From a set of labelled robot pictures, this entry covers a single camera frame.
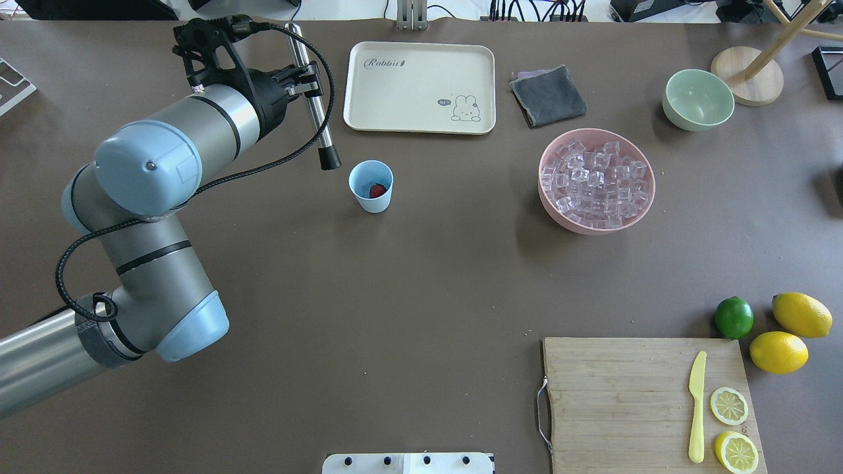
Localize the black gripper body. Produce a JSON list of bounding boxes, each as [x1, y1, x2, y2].
[[245, 66, 297, 140]]

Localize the steel muddler black tip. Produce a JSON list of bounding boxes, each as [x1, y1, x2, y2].
[[283, 21, 341, 171]]

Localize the red strawberry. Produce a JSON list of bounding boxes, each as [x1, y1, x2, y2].
[[368, 183, 388, 199]]

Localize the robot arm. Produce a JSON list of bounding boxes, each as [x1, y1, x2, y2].
[[2, 62, 326, 417]]

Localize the blue plastic cup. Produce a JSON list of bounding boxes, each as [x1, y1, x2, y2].
[[348, 160, 394, 214]]

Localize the pink bowl of ice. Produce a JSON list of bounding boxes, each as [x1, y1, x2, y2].
[[537, 128, 656, 235]]

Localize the beige rabbit tray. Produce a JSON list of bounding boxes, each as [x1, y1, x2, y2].
[[343, 40, 497, 135]]

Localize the grey folded cloth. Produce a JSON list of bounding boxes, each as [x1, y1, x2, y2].
[[510, 64, 587, 128]]

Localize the green bowl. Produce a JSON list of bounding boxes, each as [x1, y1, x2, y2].
[[661, 69, 735, 132]]

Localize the wooden cutting board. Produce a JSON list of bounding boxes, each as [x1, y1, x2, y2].
[[542, 337, 752, 473]]

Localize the wooden mug tree stand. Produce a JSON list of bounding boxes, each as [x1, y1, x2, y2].
[[711, 1, 841, 106]]

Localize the green lime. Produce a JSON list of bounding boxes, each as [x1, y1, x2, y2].
[[713, 296, 755, 340]]

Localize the yellow plastic knife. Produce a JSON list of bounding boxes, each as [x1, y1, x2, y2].
[[688, 351, 707, 464]]

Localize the lemon slice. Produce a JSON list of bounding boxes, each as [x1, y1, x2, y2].
[[709, 386, 749, 426]]

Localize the whole yellow lemon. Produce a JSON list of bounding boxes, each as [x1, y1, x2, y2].
[[749, 331, 809, 375], [772, 293, 833, 338]]

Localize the lemon half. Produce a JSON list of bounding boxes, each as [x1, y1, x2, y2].
[[714, 431, 761, 473]]

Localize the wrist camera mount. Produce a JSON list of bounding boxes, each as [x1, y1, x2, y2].
[[172, 14, 258, 95]]

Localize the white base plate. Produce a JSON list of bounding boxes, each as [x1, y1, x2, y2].
[[321, 451, 496, 473]]

